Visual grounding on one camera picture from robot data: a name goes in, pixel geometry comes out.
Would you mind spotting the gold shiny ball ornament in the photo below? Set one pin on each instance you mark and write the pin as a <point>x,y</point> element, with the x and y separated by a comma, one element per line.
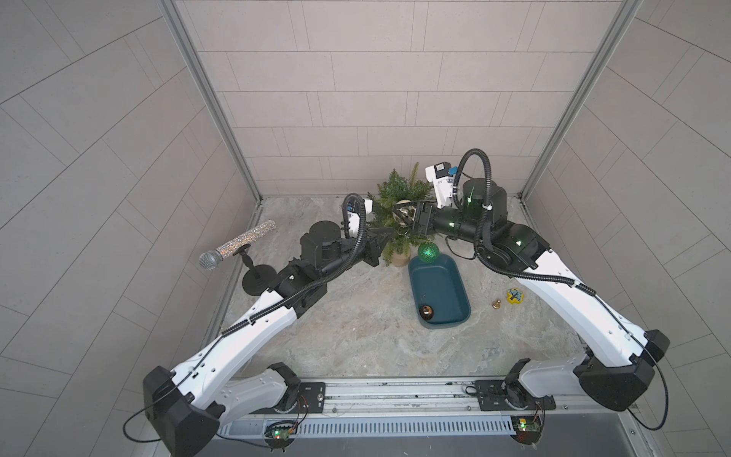
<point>404,213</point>

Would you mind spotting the yellow blue small ornament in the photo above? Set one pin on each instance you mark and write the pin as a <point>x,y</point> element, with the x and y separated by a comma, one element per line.
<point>515,296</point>

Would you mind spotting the small green christmas tree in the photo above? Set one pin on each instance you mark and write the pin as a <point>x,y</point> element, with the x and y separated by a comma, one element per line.
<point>394,191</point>

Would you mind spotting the green circuit board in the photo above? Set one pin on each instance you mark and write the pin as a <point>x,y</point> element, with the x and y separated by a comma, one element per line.
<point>528,430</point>
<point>281,434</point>

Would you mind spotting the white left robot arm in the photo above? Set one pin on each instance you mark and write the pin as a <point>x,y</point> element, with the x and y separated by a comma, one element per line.
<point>187,405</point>

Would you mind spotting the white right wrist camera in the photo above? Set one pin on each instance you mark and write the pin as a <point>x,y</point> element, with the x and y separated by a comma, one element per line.
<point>441,176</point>

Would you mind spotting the copper shiny ball ornament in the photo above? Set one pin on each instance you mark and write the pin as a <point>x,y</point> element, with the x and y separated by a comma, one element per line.
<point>426,312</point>

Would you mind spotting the right green circuit board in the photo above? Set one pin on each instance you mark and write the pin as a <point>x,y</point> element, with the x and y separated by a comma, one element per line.
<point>528,430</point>

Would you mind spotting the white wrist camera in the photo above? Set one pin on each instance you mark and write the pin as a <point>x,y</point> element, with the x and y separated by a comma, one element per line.
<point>441,176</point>
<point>352,218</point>

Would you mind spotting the teal plastic tray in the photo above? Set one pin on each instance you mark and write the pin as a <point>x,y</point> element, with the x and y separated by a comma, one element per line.
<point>440,286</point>

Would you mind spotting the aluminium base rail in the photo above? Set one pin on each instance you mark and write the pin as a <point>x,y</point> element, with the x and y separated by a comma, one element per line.
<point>403,407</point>

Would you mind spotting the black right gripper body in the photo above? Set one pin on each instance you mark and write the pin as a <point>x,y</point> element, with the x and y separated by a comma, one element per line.
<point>430,204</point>

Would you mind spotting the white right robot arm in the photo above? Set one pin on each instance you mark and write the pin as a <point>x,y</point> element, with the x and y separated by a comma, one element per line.
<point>621,358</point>

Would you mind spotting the green glitter ball ornament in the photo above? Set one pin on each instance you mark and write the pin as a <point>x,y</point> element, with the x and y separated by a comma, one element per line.
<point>428,252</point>

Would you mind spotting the glittery silver microphone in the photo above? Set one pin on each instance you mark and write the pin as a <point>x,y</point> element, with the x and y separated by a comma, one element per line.
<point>210,260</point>

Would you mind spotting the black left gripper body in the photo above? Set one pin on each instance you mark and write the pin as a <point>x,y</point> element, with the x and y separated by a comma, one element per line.
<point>366,255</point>

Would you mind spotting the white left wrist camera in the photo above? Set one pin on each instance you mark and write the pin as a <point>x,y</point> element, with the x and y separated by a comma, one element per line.
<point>352,218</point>

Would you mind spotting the left green circuit board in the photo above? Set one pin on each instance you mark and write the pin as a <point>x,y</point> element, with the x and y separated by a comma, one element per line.
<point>281,434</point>

